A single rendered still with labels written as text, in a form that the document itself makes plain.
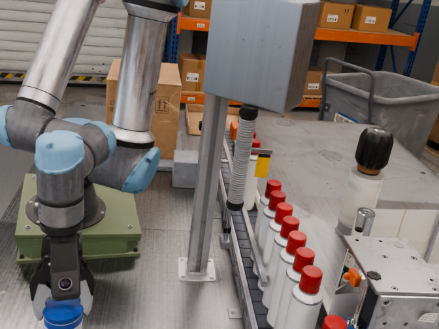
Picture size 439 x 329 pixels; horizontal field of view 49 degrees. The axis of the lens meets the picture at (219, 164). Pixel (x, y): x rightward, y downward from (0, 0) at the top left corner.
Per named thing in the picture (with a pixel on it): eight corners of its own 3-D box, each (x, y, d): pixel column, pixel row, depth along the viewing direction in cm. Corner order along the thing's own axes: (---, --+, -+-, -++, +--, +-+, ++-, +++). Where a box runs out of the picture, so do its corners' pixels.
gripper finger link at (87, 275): (100, 288, 90) (84, 252, 86) (100, 293, 89) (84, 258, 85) (76, 296, 90) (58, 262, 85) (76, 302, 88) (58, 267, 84)
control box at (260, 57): (283, 115, 84) (304, 2, 76) (201, 93, 90) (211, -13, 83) (303, 103, 92) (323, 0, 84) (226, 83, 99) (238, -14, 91)
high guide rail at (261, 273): (266, 287, 93) (267, 281, 93) (260, 287, 93) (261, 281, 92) (215, 111, 190) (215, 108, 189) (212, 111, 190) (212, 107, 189)
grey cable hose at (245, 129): (243, 212, 93) (260, 110, 85) (226, 211, 93) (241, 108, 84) (242, 203, 96) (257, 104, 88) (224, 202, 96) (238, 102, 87)
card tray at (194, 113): (249, 139, 199) (251, 130, 197) (187, 135, 195) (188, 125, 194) (240, 115, 226) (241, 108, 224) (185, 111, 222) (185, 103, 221)
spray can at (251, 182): (255, 212, 133) (266, 145, 125) (236, 211, 133) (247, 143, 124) (251, 203, 138) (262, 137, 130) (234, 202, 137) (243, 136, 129)
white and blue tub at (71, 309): (83, 346, 89) (83, 318, 87) (43, 351, 87) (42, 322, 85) (82, 320, 96) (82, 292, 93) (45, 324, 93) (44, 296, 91)
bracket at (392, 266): (449, 297, 66) (451, 292, 66) (374, 295, 65) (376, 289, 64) (405, 241, 78) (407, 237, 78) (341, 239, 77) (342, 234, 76)
